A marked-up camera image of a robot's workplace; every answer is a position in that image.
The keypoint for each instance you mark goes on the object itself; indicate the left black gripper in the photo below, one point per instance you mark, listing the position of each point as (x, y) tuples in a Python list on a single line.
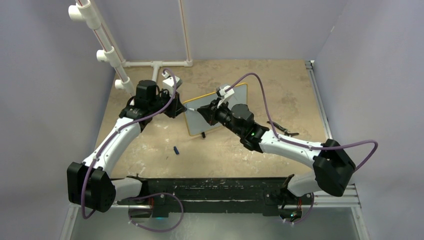
[(176, 107)]

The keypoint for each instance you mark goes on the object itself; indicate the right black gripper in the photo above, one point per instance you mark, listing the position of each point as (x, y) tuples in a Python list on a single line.
[(210, 112)]

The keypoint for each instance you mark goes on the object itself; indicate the yellow framed whiteboard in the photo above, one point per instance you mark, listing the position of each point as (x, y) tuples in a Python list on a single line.
[(195, 122)]

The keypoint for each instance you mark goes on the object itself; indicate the blue marker cap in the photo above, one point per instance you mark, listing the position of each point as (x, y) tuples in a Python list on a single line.
[(176, 150)]

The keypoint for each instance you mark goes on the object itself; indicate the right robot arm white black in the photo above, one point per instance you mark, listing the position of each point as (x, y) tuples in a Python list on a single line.
[(331, 167)]

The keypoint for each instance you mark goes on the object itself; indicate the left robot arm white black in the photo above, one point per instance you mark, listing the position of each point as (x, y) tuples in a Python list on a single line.
[(89, 183)]

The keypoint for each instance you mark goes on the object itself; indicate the black pliers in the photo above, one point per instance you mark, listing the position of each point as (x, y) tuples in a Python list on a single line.
[(285, 131)]

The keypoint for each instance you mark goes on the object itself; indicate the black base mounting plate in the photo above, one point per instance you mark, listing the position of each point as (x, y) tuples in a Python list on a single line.
[(232, 195)]

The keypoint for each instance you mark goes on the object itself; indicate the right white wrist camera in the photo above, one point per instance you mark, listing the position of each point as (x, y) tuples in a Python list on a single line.
[(224, 93)]

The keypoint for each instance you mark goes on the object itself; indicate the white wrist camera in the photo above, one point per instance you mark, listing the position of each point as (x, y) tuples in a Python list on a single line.
[(224, 93), (169, 82)]

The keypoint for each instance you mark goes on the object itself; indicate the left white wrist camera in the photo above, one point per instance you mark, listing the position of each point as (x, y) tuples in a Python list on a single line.
[(169, 82)]

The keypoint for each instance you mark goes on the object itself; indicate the white PVC pipe frame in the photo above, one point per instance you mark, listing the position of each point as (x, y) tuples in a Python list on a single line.
[(87, 11)]

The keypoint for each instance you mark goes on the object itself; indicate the aluminium rail frame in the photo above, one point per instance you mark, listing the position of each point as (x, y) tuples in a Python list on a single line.
[(90, 186)]

